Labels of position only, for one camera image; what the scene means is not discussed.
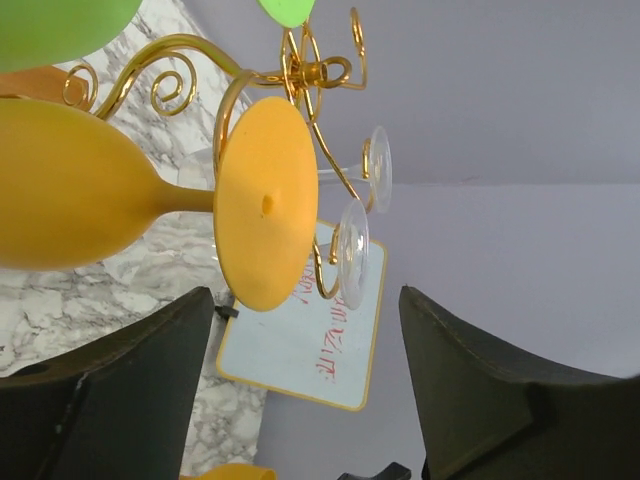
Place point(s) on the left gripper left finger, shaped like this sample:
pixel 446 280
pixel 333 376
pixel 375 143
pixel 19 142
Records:
pixel 116 408

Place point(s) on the clear wine glass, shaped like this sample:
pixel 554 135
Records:
pixel 374 168
pixel 348 251

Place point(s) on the green plastic wine glass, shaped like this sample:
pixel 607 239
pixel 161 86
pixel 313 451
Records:
pixel 41 33

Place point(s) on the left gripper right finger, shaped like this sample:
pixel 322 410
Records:
pixel 491 410

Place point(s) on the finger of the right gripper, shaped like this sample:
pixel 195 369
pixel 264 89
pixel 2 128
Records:
pixel 392 471

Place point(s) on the yellow plastic glass back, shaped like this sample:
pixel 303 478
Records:
pixel 75 190

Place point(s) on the small whiteboard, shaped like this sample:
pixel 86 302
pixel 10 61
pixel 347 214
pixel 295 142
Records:
pixel 309 347

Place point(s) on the yellow plastic glass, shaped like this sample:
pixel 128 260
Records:
pixel 75 190
pixel 235 471

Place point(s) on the yellow plastic glass front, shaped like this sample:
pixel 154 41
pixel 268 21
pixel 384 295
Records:
pixel 235 471

